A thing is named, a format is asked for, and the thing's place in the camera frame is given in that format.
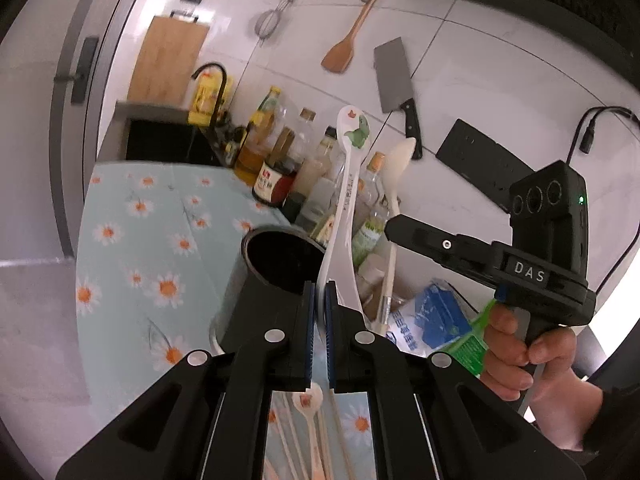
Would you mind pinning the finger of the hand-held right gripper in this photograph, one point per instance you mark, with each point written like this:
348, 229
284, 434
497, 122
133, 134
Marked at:
435, 242

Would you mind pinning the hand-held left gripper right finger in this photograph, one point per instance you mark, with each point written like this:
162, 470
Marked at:
330, 320

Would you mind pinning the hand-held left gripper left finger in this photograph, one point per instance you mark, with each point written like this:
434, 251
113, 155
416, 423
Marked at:
309, 320

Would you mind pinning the black utensil holder cup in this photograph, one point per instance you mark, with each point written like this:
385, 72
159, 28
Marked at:
280, 260

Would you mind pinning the white bear print spoon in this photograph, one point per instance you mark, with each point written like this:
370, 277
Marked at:
305, 402

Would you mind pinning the white dinosaur print spoon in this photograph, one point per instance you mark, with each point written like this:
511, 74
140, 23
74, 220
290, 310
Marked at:
350, 185

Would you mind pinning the wooden chopstick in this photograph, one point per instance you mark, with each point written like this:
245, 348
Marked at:
287, 447
339, 436

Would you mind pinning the person's right forearm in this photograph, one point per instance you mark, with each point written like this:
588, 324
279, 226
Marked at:
617, 420

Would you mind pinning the person's right hand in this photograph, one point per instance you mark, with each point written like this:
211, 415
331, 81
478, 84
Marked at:
505, 360

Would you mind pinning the white capped jar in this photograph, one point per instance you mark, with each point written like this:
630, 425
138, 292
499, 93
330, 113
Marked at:
372, 271

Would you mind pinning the clear bottle green label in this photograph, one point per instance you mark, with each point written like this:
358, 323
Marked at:
367, 240

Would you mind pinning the blue and white salt bag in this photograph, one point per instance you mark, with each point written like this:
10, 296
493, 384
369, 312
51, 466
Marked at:
430, 315

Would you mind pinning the black power strip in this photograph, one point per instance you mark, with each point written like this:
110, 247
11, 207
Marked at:
475, 150

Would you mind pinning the green packet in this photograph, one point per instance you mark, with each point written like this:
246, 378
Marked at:
467, 350

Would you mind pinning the clear vinegar bottle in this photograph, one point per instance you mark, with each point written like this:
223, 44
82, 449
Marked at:
320, 180

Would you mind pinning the dark sauce bottle red label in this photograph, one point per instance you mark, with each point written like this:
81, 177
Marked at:
267, 182

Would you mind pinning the clear bottle with black cap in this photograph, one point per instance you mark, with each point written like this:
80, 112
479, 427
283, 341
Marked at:
306, 132

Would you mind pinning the cooking oil bottle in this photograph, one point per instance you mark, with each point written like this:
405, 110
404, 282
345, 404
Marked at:
250, 155

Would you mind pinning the daisy print tablecloth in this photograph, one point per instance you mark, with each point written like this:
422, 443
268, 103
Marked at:
150, 240

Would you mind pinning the wooden spatula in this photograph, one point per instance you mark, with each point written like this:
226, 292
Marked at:
340, 55

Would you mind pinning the black sink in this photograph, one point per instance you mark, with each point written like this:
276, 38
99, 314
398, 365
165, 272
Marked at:
160, 140

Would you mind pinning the yellow detergent bottle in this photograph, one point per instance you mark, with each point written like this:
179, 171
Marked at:
202, 102

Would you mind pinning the black faucet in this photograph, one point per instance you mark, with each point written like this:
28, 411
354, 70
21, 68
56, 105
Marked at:
223, 80

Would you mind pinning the metal mesh strainer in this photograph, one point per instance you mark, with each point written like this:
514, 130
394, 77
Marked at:
266, 22

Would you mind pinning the wooden cutting board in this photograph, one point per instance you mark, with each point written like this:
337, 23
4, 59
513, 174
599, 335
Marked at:
165, 60

